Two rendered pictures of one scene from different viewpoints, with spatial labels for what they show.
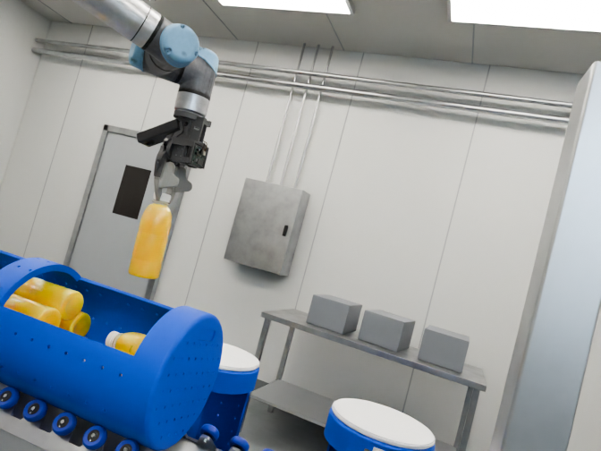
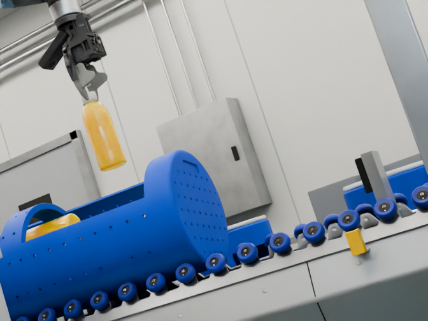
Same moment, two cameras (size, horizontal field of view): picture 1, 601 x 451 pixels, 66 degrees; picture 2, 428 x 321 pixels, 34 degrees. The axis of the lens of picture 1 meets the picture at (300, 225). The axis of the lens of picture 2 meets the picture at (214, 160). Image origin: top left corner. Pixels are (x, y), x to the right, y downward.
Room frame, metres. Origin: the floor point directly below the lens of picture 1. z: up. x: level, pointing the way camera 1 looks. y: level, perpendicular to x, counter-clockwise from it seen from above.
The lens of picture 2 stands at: (-0.61, -0.03, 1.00)
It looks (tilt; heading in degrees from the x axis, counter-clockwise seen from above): 6 degrees up; 4
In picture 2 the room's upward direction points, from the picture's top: 18 degrees counter-clockwise
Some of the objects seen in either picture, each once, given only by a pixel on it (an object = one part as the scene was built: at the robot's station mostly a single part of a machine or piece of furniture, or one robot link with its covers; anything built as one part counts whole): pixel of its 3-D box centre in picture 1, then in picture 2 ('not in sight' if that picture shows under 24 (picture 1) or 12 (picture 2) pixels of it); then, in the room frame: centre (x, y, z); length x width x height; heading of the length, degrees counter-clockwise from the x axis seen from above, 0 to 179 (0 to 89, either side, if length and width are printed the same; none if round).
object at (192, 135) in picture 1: (186, 140); (79, 41); (1.08, 0.31, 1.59); 0.09 x 0.08 x 0.12; 73
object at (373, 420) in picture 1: (382, 421); (393, 172); (1.26, -0.35, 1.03); 0.28 x 0.28 x 0.01
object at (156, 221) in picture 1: (152, 238); (102, 133); (1.09, 0.33, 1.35); 0.07 x 0.07 x 0.19
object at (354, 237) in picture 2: not in sight; (358, 240); (0.76, -0.16, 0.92); 0.08 x 0.03 x 0.05; 164
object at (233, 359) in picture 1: (216, 353); (222, 230); (1.49, 0.15, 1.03); 0.28 x 0.28 x 0.01
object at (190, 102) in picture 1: (191, 106); (67, 13); (1.08, 0.32, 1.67); 0.08 x 0.08 x 0.05
